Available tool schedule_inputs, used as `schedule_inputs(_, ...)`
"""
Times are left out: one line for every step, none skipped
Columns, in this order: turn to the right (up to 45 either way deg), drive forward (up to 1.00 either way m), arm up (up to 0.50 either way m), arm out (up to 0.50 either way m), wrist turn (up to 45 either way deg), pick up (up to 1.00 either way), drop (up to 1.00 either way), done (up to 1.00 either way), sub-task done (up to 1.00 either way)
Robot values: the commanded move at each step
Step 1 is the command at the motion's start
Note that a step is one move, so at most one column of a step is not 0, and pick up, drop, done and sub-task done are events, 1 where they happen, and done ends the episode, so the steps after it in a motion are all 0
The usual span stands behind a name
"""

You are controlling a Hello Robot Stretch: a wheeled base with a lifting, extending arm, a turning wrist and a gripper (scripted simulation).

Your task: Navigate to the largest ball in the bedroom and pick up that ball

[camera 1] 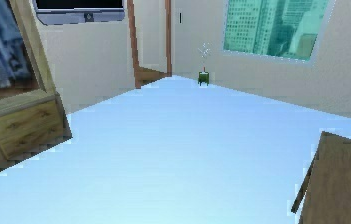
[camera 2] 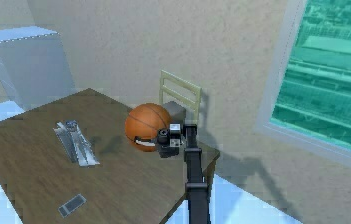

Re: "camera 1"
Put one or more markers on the plant in green pot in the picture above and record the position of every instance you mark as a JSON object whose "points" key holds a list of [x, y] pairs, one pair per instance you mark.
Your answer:
{"points": [[203, 77]]}

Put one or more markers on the white room door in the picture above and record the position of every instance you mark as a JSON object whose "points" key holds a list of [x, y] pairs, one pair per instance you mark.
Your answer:
{"points": [[149, 36]]}

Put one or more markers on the window with city view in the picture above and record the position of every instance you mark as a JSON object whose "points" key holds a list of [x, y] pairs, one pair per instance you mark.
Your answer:
{"points": [[273, 26]]}

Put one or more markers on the grey flat television set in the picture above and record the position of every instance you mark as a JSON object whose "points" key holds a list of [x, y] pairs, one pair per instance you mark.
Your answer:
{"points": [[79, 13]]}

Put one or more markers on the light wooden wardrobe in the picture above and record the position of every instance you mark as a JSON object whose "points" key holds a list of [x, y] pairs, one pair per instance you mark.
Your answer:
{"points": [[23, 123]]}

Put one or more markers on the brown wooden table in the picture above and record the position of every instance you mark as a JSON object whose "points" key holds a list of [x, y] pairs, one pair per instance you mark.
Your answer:
{"points": [[336, 180]]}

